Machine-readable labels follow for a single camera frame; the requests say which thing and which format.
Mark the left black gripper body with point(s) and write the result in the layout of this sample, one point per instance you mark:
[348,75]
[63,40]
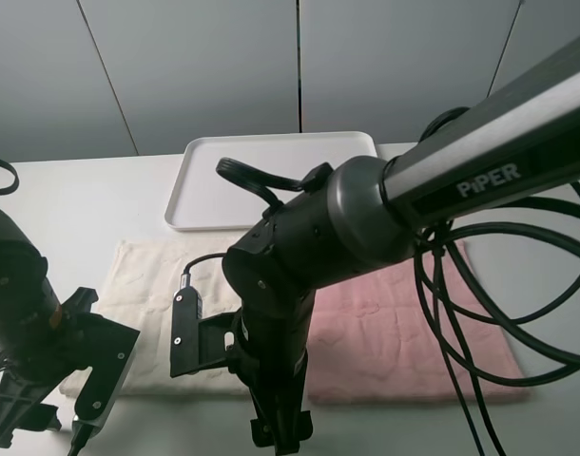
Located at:
[29,376]

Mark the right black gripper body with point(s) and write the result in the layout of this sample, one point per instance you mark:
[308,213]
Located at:
[276,393]

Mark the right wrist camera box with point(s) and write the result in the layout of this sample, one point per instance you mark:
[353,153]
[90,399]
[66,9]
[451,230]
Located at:
[196,343]

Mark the pink towel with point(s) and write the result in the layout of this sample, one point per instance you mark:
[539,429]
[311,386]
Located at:
[369,341]

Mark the right grey black robot arm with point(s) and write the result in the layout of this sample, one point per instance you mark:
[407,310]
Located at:
[341,222]

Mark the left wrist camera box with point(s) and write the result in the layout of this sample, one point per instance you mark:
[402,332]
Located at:
[107,348]

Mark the white rectangular plastic tray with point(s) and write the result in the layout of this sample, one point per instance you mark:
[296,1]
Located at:
[202,200]

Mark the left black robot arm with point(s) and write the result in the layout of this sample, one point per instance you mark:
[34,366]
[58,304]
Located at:
[42,340]

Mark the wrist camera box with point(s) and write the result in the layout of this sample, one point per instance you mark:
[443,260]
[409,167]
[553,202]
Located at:
[107,348]
[196,343]

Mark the cream white towel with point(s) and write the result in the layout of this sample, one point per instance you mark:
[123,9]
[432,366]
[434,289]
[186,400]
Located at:
[138,292]

